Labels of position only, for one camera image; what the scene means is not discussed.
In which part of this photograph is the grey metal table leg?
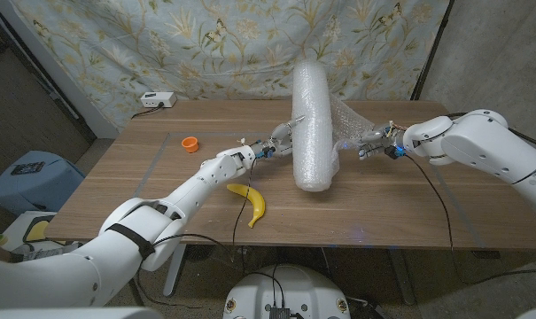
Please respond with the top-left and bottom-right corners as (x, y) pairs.
(389, 247), (416, 306)
(163, 243), (189, 297)

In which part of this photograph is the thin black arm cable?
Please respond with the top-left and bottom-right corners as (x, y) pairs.
(134, 157), (258, 309)
(404, 153), (536, 287)

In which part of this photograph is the black power strip cable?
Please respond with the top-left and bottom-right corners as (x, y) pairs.
(130, 102), (166, 120)

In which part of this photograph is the floral print backdrop cloth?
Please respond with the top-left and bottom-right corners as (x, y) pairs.
(10, 0), (450, 129)

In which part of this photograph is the white robot torso base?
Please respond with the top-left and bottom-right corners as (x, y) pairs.
(221, 264), (352, 319)

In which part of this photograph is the blue plastic container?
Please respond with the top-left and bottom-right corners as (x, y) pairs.
(0, 150), (86, 217)

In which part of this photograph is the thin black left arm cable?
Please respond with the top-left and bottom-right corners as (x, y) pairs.
(134, 157), (258, 309)

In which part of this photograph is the clear bubble wrap roll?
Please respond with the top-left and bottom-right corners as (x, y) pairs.
(291, 60), (377, 193)

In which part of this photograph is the small orange cup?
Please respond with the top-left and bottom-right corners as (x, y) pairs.
(181, 136), (200, 154)

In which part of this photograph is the yellow toy banana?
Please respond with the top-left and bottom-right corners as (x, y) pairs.
(226, 183), (267, 230)

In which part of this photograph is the white power strip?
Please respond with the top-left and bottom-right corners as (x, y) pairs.
(139, 91), (178, 109)

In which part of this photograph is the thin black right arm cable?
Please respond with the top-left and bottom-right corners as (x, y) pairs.
(404, 153), (536, 287)

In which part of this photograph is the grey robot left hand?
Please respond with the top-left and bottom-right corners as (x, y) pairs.
(249, 115), (307, 160)

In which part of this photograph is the white box with yellow patch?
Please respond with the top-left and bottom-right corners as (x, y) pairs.
(1, 210), (58, 249)

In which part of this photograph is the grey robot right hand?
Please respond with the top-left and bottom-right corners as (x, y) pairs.
(357, 120), (408, 160)

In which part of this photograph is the black backdrop stand pole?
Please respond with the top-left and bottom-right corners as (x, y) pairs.
(409, 0), (455, 101)

